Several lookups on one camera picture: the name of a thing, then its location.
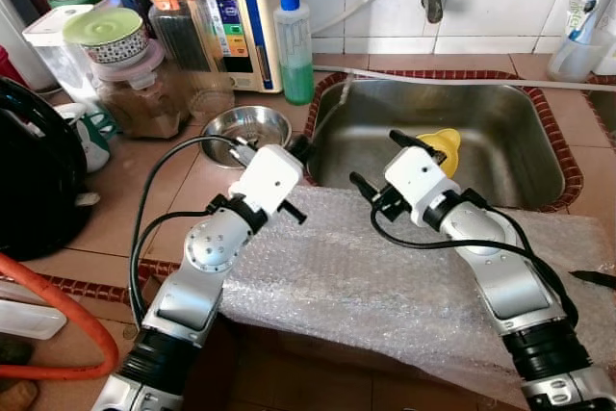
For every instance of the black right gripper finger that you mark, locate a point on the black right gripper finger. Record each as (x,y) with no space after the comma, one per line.
(409,141)
(364,186)

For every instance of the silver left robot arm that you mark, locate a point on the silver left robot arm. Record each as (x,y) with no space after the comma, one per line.
(202,267)

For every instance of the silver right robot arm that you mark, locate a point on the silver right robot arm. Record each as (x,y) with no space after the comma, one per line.
(510,286)

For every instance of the small steel bowl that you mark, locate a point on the small steel bowl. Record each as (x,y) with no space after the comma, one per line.
(245,127)

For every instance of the clear bubble wrap sheet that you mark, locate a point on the clear bubble wrap sheet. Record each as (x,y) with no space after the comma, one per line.
(366,286)

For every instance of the green dish soap bottle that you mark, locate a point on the green dish soap bottle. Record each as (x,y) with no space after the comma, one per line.
(295,55)

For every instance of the steel sink basin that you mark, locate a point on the steel sink basin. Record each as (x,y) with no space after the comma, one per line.
(510,141)
(603,108)

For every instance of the white blue water purifier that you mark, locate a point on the white blue water purifier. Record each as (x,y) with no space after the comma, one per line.
(241,16)

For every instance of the clear jar orange lid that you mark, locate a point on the clear jar orange lid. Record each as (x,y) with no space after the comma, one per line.
(188,45)

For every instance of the brown powder jar pink lid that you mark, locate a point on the brown powder jar pink lid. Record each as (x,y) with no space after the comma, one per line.
(140,103)

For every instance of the clear plastic cup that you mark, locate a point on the clear plastic cup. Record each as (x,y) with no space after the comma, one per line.
(577,60)

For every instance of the black plastic strip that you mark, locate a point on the black plastic strip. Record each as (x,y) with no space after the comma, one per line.
(592,278)

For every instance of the white toothpaste tube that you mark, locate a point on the white toothpaste tube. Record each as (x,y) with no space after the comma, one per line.
(580,7)

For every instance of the patterned bowl green lid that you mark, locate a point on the patterned bowl green lid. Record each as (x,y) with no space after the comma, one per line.
(111,36)

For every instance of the black electric kettle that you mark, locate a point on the black electric kettle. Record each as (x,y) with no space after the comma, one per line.
(38,180)

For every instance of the clear plastic container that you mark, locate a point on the clear plastic container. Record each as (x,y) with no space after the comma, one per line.
(53,50)

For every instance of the white plastic stick lighter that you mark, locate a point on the white plastic stick lighter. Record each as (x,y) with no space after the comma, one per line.
(24,320)

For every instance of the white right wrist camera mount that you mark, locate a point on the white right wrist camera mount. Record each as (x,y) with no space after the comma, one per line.
(419,180)

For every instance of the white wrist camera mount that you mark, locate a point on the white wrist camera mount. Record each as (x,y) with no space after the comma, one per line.
(265,180)
(419,180)

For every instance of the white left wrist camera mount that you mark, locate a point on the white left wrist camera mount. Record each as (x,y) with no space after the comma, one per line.
(265,180)

